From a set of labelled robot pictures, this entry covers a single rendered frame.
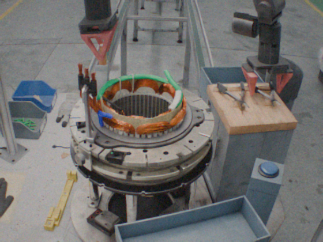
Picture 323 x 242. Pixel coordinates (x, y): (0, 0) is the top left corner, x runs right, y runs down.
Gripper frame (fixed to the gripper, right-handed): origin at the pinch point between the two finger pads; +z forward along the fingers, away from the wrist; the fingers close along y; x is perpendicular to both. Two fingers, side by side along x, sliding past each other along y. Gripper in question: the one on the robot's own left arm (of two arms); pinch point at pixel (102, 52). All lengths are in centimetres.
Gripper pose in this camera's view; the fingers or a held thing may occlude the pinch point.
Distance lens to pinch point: 85.1
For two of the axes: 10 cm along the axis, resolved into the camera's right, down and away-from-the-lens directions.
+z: 0.4, 8.1, 5.9
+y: -1.2, 5.9, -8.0
